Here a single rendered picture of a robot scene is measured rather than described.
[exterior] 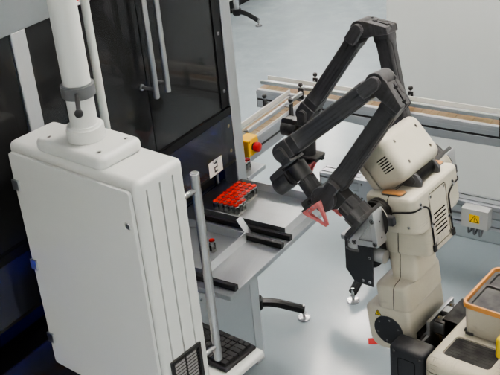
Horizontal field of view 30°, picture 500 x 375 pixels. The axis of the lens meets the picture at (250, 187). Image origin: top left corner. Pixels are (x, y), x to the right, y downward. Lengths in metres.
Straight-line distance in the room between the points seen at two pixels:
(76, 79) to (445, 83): 2.61
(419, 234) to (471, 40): 1.83
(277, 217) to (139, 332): 1.03
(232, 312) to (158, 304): 1.41
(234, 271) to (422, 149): 0.75
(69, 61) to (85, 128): 0.18
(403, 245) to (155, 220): 0.88
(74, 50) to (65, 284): 0.69
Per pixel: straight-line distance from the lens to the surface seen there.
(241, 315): 3.87
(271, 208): 3.43
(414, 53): 4.63
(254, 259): 3.14
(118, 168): 2.31
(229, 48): 3.43
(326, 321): 4.32
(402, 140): 2.76
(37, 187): 2.54
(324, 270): 4.68
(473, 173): 4.76
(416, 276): 2.93
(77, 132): 2.38
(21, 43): 2.65
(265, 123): 4.01
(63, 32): 2.30
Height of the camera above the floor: 2.53
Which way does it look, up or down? 27 degrees down
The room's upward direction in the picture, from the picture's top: 6 degrees counter-clockwise
